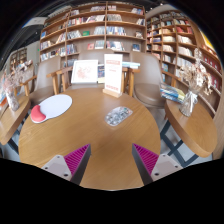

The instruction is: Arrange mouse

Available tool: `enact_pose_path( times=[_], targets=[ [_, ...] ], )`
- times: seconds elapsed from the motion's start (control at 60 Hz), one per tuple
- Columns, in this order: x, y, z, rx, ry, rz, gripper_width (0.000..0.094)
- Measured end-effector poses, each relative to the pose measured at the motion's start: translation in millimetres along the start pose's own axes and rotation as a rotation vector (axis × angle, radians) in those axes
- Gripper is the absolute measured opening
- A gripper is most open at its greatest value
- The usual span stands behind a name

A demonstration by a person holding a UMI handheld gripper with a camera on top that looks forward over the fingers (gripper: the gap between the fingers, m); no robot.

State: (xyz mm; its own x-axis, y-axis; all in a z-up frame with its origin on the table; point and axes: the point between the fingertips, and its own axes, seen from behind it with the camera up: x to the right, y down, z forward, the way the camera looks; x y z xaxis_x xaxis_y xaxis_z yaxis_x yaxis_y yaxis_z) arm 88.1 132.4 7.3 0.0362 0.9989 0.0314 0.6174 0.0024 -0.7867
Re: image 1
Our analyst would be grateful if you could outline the curved wooden bookshelf unit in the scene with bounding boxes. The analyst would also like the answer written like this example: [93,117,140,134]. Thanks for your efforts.
[145,9,224,116]

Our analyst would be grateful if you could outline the transparent computer mouse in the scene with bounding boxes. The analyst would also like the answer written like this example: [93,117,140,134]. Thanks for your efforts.
[105,106,134,127]

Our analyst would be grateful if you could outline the white mouse pad red wrist rest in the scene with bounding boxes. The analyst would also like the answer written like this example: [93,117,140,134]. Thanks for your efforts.
[30,94,73,124]

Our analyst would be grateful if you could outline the light blue book stack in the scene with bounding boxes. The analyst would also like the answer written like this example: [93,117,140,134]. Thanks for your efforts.
[121,61,141,70]

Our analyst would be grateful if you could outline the dark blue book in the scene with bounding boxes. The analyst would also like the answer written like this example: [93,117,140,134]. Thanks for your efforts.
[97,64,106,84]

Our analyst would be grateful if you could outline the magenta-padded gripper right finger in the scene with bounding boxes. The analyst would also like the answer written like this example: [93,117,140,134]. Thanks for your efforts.
[131,143,184,186]

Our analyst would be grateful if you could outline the glass vase dried flowers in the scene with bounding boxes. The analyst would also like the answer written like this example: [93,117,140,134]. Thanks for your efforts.
[2,59,34,112]
[178,48,214,118]

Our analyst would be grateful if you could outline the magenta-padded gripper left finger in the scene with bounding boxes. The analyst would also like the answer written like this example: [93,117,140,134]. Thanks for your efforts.
[41,143,92,186]

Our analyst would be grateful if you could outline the white framed floral picture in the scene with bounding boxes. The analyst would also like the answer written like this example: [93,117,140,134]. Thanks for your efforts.
[70,59,99,85]

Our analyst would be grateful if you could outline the round wooden side table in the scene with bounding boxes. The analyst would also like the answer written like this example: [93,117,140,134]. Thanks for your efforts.
[0,94,32,155]
[159,99,218,168]

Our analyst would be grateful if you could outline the colourful book stack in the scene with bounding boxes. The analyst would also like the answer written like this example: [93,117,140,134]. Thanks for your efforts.
[159,82,186,104]

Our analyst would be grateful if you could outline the white red sign wooden base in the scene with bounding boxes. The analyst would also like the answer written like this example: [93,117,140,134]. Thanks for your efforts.
[102,53,124,99]

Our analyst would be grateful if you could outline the small distant bookshelf unit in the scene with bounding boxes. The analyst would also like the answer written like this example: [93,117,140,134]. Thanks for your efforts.
[9,47,28,73]

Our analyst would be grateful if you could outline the large wooden bookshelf unit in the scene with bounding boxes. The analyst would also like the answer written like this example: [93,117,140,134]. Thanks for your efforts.
[39,1,148,70]

